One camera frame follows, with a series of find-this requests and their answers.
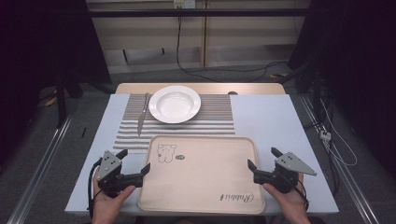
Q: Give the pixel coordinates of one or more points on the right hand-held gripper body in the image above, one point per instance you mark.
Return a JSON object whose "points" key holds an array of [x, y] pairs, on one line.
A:
{"points": [[285, 177]]}

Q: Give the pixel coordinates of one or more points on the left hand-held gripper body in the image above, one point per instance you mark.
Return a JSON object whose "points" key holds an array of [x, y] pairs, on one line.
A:
{"points": [[115, 180]]}

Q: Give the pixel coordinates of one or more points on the person's left hand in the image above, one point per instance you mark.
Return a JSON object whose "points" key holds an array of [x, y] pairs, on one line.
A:
{"points": [[107, 207]]}

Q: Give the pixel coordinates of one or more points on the person's right hand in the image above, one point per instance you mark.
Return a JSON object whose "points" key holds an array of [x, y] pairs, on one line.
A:
{"points": [[288, 205]]}

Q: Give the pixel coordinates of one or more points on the silver table knife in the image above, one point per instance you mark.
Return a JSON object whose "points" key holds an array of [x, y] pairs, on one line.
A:
{"points": [[143, 116]]}

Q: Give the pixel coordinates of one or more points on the white power strip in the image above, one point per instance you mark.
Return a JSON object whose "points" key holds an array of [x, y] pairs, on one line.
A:
{"points": [[324, 135]]}

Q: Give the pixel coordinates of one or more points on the beige plastic tray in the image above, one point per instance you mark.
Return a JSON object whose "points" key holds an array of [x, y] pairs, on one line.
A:
{"points": [[202, 183]]}

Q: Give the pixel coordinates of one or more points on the striped grey placemat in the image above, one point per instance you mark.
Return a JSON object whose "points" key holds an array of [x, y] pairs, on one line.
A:
{"points": [[214, 118]]}

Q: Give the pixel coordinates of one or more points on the white deep plate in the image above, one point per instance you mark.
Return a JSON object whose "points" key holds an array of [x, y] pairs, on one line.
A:
{"points": [[174, 104]]}

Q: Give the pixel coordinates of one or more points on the small dark round object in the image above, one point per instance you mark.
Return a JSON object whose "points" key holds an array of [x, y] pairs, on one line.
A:
{"points": [[232, 92]]}

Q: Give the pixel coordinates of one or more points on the yellow floor tape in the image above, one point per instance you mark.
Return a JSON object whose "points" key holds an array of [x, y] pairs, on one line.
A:
{"points": [[50, 101], [279, 75]]}

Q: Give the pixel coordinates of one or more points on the black metal stand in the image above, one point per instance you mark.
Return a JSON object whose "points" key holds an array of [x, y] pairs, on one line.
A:
{"points": [[60, 102]]}

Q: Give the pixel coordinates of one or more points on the black curtain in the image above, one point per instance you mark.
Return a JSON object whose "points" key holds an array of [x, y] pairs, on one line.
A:
{"points": [[358, 46], [46, 40]]}

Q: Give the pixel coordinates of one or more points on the black horizontal bar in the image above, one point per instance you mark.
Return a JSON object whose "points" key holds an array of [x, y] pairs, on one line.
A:
{"points": [[199, 12]]}

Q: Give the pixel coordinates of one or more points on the aluminium floor rail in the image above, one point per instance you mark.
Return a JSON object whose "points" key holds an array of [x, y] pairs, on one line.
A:
{"points": [[40, 169], [345, 174]]}

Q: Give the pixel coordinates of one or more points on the white wall outlet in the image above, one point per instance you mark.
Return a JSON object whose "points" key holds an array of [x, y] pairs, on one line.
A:
{"points": [[184, 3]]}

